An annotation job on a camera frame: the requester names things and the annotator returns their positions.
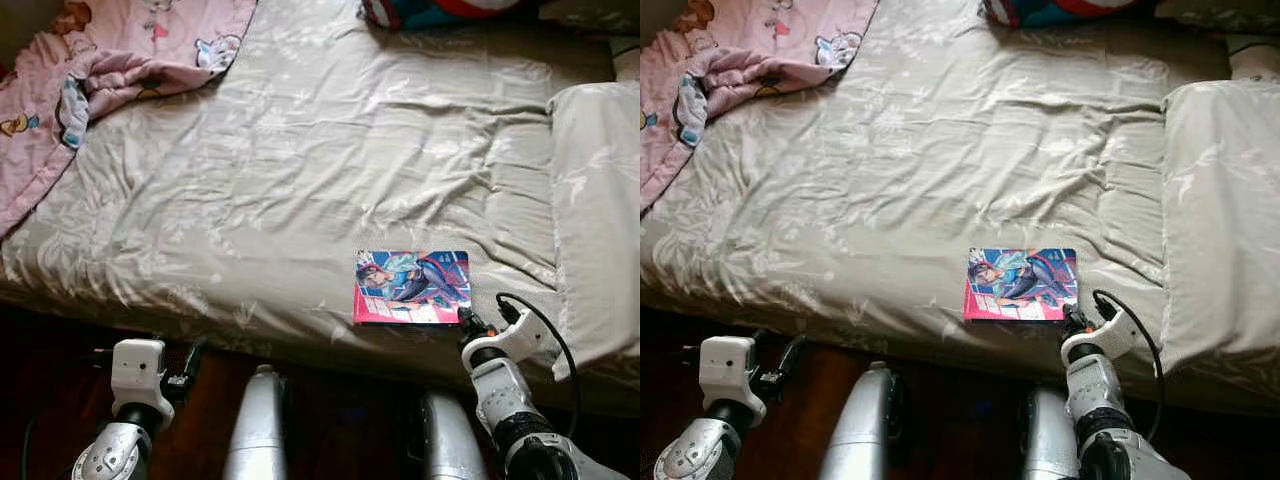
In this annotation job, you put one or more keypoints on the colourful comic book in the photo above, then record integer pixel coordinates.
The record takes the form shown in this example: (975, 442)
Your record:
(1020, 283)
(410, 285)

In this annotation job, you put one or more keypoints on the large beige floral pillow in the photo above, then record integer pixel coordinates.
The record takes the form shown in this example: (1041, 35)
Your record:
(1225, 220)
(600, 220)

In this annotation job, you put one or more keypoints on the pink cartoon print blanket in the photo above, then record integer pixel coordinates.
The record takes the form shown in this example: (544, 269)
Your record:
(120, 60)
(740, 60)

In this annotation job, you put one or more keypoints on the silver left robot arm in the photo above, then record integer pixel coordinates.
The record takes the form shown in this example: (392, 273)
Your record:
(115, 450)
(700, 450)

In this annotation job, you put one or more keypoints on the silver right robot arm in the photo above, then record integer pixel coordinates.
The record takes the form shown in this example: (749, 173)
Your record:
(1105, 400)
(510, 400)

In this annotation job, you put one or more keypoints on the silver left robot leg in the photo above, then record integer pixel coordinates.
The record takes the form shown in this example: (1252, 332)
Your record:
(860, 430)
(258, 430)

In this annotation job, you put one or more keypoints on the silver robot leg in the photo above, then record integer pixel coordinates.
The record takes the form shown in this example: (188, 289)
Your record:
(1048, 440)
(258, 430)
(860, 430)
(452, 445)

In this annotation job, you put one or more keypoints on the silver right robot leg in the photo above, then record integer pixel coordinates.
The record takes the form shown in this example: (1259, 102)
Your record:
(452, 445)
(1048, 440)

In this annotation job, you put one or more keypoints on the beige floral bed sheet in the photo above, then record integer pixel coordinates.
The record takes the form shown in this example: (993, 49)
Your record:
(350, 150)
(980, 150)

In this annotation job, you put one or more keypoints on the small pale beige pillow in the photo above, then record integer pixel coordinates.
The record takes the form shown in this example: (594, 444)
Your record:
(626, 60)
(1255, 60)

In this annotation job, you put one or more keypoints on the red white blue bolster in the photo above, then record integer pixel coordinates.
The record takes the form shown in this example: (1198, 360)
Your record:
(1070, 10)
(450, 12)

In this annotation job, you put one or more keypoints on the grey-beige floral pillow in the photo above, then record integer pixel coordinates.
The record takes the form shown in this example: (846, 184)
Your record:
(595, 14)
(1220, 14)

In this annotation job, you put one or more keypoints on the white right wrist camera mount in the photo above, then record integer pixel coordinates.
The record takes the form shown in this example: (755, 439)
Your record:
(525, 335)
(1115, 330)

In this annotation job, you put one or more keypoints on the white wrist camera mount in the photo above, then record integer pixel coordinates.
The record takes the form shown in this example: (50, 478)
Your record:
(725, 372)
(137, 375)
(1115, 330)
(525, 335)

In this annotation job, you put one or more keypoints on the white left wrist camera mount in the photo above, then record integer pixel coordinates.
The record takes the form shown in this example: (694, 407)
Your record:
(725, 372)
(137, 375)

